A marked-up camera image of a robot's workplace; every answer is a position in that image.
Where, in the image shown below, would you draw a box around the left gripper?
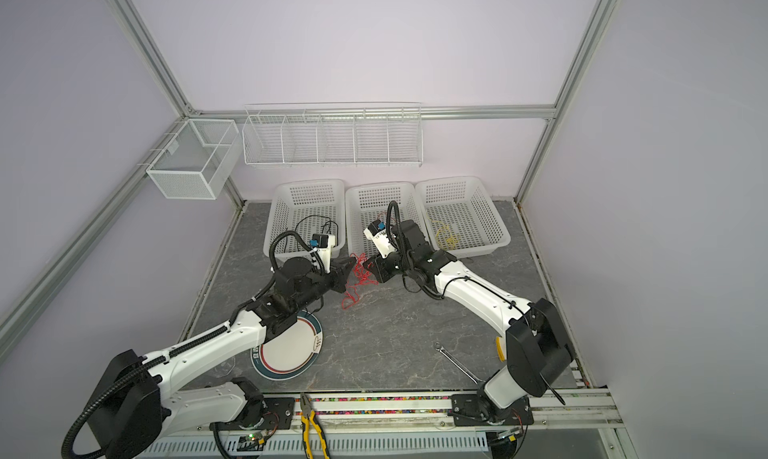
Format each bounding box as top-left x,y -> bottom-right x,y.
293,256 -> 356,313

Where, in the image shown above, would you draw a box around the yellow cable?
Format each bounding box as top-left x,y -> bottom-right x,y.
431,218 -> 460,251

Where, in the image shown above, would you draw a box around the red cable with clips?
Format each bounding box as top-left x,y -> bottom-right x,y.
340,253 -> 379,311

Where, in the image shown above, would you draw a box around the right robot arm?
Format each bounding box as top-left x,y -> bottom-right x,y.
364,220 -> 575,424

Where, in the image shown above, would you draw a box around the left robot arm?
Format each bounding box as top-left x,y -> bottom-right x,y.
61,257 -> 356,458

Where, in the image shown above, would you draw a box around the right white plastic basket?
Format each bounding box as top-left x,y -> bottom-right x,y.
415,176 -> 511,259

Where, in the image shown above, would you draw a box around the white plastic basket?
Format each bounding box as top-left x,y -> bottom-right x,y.
415,176 -> 511,259
345,182 -> 427,257
263,179 -> 346,258

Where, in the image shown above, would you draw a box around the green rimmed white plate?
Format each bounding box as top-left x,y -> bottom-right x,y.
250,311 -> 323,381

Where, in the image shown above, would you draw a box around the middle white plastic basket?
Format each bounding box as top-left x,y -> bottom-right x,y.
345,182 -> 427,257

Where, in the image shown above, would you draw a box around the left white plastic basket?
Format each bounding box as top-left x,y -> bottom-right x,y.
263,179 -> 346,258

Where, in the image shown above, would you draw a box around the silver wrench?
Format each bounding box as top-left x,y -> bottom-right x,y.
433,342 -> 480,384

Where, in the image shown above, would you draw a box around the clear drinking glass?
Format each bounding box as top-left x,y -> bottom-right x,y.
211,356 -> 237,378

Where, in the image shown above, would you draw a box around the white yellow work glove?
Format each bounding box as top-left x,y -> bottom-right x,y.
495,337 -> 507,362

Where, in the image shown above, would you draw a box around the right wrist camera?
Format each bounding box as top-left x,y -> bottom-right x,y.
364,219 -> 397,258

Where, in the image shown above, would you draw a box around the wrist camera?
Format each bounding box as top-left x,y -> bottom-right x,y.
364,219 -> 397,258
310,234 -> 337,274

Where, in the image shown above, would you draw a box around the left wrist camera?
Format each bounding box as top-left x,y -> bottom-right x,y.
310,234 -> 337,274

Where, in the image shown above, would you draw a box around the white wire wall shelf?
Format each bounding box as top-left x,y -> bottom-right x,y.
241,102 -> 424,167

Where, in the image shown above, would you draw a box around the yellow handled pliers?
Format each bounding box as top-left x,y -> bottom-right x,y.
299,393 -> 332,459

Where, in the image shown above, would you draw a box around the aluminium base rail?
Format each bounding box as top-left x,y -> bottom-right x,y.
119,389 -> 625,439

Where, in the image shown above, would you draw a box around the white mesh wall box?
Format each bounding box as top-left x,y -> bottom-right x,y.
147,119 -> 243,200

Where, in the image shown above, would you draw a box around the white vented cable duct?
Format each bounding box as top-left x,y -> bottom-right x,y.
140,433 -> 491,458

